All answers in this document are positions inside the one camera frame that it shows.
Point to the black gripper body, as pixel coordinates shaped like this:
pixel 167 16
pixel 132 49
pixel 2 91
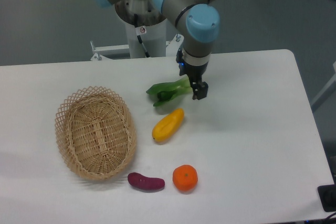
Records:
pixel 194 67

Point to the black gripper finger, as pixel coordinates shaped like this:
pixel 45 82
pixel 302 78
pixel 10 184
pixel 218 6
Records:
pixel 200 90

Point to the green leafy vegetable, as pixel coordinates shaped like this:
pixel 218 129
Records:
pixel 167 91

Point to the yellow mango toy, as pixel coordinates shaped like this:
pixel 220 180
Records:
pixel 168 126

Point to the orange tangerine toy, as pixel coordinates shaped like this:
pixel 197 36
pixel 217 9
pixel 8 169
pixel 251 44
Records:
pixel 185 178

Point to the purple sweet potato toy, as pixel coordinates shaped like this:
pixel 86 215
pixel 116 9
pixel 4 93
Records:
pixel 145 183

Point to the woven wicker basket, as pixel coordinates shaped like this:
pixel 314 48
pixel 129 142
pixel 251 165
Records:
pixel 95 133

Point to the black device at table edge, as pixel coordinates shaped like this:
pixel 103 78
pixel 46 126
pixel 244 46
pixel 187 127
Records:
pixel 327 197

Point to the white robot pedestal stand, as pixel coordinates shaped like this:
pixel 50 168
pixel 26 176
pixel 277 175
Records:
pixel 145 29

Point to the white frame at right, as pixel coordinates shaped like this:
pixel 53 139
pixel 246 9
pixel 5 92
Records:
pixel 327 90

